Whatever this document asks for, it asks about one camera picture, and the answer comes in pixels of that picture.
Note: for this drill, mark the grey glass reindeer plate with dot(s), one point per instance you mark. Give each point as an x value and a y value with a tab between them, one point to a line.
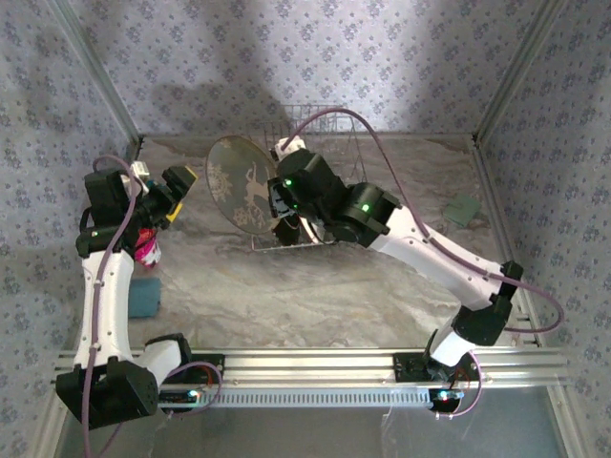
238	186

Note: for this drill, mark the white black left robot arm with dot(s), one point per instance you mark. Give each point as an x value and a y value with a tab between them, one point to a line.
107	305

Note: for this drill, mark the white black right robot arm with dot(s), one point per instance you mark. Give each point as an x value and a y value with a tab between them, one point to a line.
444	257

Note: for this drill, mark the pink lid cup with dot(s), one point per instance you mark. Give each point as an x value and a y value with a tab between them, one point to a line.
149	248

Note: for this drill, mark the blue sponge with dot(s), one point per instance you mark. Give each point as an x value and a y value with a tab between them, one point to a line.
145	298

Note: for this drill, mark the green sponge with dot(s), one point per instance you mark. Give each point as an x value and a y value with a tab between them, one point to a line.
463	211

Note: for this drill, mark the left circuit board with LED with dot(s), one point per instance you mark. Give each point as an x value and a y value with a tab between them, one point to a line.
181	396

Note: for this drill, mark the circuit board with led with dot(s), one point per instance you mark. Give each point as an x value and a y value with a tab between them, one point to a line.
181	396
446	397

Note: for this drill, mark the right circuit board with LED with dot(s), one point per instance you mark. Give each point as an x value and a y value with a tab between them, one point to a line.
446	397

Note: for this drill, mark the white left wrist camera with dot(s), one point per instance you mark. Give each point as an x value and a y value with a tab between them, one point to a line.
139	172

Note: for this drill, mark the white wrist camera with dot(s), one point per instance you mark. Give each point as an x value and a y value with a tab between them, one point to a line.
139	172
288	145

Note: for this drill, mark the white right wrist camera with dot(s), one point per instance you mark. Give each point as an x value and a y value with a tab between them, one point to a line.
288	145

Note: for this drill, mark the aluminium frame post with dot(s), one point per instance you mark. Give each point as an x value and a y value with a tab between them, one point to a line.
518	71
100	71

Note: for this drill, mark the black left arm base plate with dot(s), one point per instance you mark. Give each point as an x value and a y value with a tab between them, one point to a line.
210	367

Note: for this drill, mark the aluminium mounting rail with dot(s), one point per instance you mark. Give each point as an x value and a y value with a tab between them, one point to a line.
310	367

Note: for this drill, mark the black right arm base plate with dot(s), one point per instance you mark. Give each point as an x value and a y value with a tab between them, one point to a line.
408	367

